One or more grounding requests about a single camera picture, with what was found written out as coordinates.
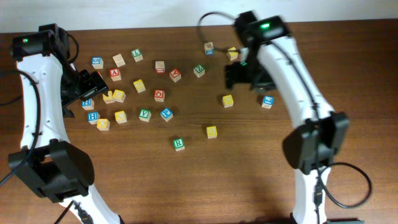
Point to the blue side wooden block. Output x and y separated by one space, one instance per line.
209 48

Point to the blue P letter block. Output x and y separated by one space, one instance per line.
166 114

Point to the yellow G letter block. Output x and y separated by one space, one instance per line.
119 96

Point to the yellow block left pair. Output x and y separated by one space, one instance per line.
108 98

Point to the green L letter block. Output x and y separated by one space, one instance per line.
137 55

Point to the red I letter block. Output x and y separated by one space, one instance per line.
159 66

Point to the yellow S letter block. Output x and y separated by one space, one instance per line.
211 132

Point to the yellow S block left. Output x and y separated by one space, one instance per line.
139 86

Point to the blue S letter block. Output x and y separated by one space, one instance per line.
97 62

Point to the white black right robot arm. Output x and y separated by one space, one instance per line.
270 60

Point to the yellow E letter block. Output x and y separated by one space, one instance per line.
227 101

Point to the green V letter block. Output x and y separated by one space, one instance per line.
145 115

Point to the yellow C letter block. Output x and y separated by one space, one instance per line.
120 117

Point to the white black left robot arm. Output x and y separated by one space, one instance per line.
47 162

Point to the green R letter block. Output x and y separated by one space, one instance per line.
179 144

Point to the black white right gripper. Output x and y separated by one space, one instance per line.
232 77

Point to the plain wooden block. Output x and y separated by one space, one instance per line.
119 61

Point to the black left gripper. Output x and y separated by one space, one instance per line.
96 84

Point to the red O letter block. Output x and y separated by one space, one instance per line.
159 95

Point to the blue H block lower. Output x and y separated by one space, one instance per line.
93 117

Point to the blue H block upper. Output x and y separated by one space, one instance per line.
88 104

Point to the blue E letter block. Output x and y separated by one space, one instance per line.
267 102

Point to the red A block tilted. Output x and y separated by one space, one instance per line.
175 75

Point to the yellow block top right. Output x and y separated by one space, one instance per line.
232 53

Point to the red A letter block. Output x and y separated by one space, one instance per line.
115 74

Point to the blue h block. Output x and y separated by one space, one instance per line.
93 117
88 104

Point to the green Z letter block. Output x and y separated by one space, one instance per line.
199 70

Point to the yellow O letter block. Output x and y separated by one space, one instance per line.
103 124

